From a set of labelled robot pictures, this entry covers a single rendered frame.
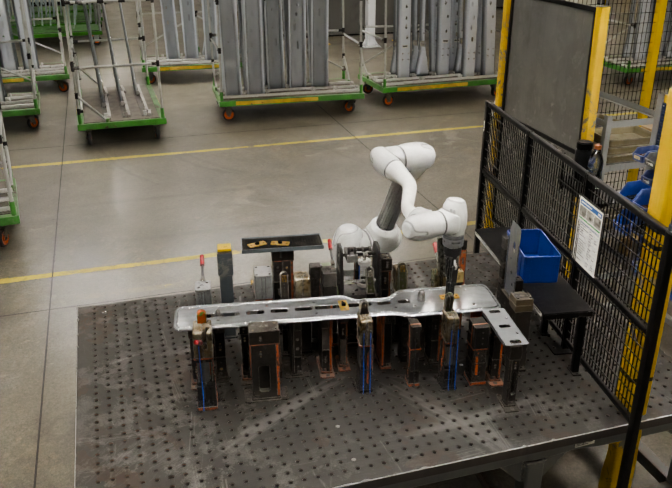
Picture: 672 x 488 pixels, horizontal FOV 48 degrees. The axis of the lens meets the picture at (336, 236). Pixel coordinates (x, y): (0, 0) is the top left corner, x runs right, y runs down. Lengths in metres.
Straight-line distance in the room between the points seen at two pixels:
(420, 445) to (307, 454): 0.43
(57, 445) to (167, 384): 1.11
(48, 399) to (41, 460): 0.53
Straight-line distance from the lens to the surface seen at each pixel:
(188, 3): 12.76
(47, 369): 4.93
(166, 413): 3.17
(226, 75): 9.95
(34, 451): 4.30
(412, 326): 3.11
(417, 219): 3.02
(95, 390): 3.38
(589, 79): 5.09
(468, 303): 3.29
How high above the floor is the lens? 2.57
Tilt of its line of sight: 24 degrees down
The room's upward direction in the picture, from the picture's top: straight up
